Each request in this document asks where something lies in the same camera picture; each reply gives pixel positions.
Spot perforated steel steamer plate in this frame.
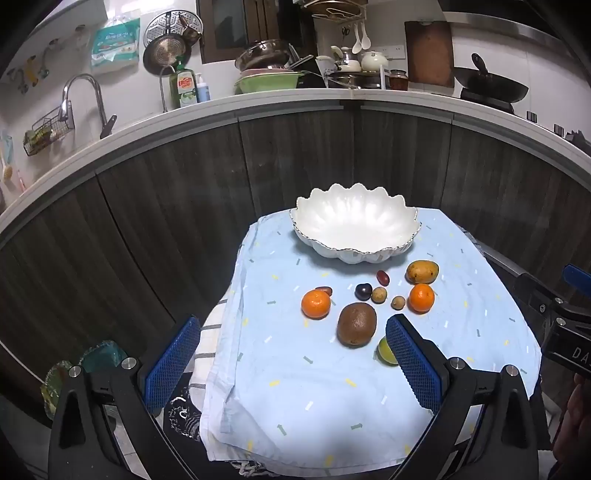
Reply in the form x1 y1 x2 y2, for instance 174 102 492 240
144 11 204 49

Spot hanging wire rack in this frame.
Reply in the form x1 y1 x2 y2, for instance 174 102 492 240
305 0 370 28

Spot steel kitchen faucet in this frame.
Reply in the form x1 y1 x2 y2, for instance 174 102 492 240
61 74 117 139

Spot green dish soap bottle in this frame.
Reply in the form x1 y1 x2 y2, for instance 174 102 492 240
170 58 198 109

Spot hanging cleaning brushes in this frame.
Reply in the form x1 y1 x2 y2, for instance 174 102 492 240
0 134 26 195

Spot white kitchen countertop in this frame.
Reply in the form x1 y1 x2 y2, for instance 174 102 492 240
0 85 591 236

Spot black wok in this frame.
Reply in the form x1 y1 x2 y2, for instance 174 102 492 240
453 53 529 104

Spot yellow mango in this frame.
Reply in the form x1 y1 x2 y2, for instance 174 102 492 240
406 260 440 284

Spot shallow steel pot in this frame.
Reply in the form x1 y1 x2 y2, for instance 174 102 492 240
325 69 384 89

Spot tissue paper pack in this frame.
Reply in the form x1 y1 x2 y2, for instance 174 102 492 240
90 16 141 75

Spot black wire sink basket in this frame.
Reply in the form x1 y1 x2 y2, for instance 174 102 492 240
23 107 76 157

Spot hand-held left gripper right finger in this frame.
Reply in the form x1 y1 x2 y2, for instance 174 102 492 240
385 314 541 480

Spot metal tongs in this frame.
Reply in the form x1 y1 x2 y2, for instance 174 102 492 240
286 44 315 70

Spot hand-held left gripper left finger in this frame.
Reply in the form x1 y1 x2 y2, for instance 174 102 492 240
48 315 204 480

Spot tangerine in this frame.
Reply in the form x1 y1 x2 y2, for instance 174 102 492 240
409 283 436 313
301 287 332 319

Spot yellow wall hooks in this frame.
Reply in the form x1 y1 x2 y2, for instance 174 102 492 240
7 55 49 93

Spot black and white patterned cloth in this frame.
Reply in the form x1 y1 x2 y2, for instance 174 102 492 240
164 374 206 441

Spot green plastic basin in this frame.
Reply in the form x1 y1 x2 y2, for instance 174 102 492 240
234 71 301 95

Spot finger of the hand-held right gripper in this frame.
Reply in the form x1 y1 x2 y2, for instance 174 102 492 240
516 273 566 324
562 263 591 291

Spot large steel pot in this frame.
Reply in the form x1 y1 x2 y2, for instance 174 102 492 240
235 39 293 72

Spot brown kiwi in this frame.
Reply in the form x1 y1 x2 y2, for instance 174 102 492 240
337 302 378 347

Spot white scalloped bowl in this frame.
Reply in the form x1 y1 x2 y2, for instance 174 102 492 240
289 182 422 265

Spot small hanging copper ladle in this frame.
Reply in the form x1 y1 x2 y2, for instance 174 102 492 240
178 16 202 47

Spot dark wood base cabinet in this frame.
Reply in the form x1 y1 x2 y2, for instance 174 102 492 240
0 99 591 416

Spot hanging frying pan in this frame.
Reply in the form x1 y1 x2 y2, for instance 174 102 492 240
142 33 192 75

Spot cream lidded pot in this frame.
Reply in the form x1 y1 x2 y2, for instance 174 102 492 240
330 46 361 73

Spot brown wooden cutting board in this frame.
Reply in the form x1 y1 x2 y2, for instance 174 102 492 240
405 21 455 90

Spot dark window frame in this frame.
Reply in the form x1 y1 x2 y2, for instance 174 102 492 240
196 0 315 65

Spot small green apple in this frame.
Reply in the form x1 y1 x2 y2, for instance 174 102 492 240
378 336 399 367

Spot metal table frame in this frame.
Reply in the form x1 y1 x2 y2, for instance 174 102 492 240
455 222 546 296

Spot person's right hand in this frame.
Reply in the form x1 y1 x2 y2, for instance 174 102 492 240
551 373 591 467

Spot metal sprayer hose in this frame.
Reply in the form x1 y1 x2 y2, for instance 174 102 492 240
158 65 178 114

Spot grey striped white towel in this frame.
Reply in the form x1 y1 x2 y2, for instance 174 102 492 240
187 295 241 407

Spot black stove burner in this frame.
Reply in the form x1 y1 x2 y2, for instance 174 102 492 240
459 88 515 114

